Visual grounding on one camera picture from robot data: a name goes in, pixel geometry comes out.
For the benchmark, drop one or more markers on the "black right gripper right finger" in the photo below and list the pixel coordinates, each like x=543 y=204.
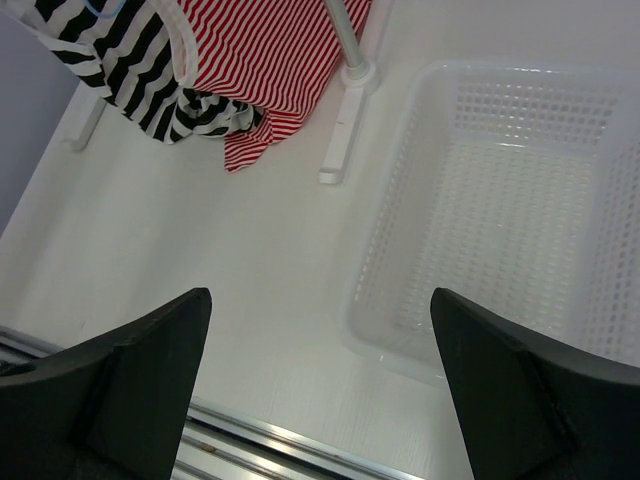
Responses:
x=532 y=407

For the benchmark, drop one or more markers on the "black white striped tank top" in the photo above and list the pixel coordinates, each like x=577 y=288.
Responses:
x=135 y=62

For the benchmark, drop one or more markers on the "blue wire hanger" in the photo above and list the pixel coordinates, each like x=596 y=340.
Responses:
x=103 y=12

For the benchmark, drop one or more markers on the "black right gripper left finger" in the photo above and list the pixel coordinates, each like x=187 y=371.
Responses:
x=112 y=407

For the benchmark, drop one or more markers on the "white plastic basket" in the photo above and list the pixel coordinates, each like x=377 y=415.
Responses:
x=516 y=187

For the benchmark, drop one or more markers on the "red white striped tank top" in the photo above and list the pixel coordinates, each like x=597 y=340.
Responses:
x=277 y=56

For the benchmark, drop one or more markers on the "aluminium mounting rail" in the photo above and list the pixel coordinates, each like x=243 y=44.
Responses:
x=218 y=441

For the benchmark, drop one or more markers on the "white and silver clothes rack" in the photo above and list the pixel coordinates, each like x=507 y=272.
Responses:
x=86 y=107

